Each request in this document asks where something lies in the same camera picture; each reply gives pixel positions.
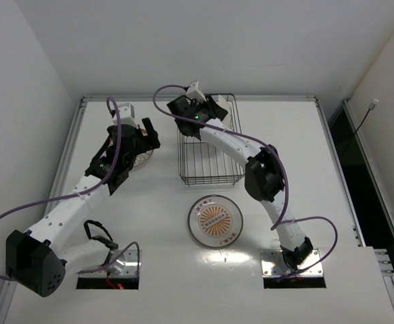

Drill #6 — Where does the brown floral pattern plate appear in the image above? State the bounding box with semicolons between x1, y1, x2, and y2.
216;94;232;129

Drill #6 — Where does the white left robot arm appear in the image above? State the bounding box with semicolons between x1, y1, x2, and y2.
5;117;160;297

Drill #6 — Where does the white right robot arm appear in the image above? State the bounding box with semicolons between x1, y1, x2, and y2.
167;95;313;270

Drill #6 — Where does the brown lattice pattern plate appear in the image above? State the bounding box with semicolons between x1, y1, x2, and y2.
134;128;155;167

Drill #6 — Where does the sunburst pattern plate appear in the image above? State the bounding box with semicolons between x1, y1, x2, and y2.
187;194;244;249

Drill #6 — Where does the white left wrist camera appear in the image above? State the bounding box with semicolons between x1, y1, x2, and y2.
118;103;137;128

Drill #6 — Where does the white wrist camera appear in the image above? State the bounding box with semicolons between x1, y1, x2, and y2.
118;103;137;128
186;80;206;102

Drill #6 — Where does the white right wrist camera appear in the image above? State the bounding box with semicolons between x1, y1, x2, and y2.
186;80;206;102

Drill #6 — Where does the black wire dish rack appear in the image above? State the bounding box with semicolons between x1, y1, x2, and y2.
177;93;244;186

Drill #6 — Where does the aluminium table frame rail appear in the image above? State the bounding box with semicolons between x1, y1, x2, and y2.
81;93;318;103

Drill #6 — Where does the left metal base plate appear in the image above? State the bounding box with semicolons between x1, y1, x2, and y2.
79;249;141;279

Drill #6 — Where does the metal base plate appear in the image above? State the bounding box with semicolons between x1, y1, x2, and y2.
260;249;324;279
79;249;141;279

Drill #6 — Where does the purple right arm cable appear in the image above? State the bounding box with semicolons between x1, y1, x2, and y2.
152;84;340;281

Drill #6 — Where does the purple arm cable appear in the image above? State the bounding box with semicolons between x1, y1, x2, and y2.
152;84;340;281
0;96;141;281

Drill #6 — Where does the black cable with white plug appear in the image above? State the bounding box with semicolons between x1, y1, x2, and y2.
338;98;380;159

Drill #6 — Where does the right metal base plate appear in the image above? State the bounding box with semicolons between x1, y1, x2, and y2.
260;249;324;279

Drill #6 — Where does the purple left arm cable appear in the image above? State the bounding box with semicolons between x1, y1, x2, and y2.
0;96;141;281

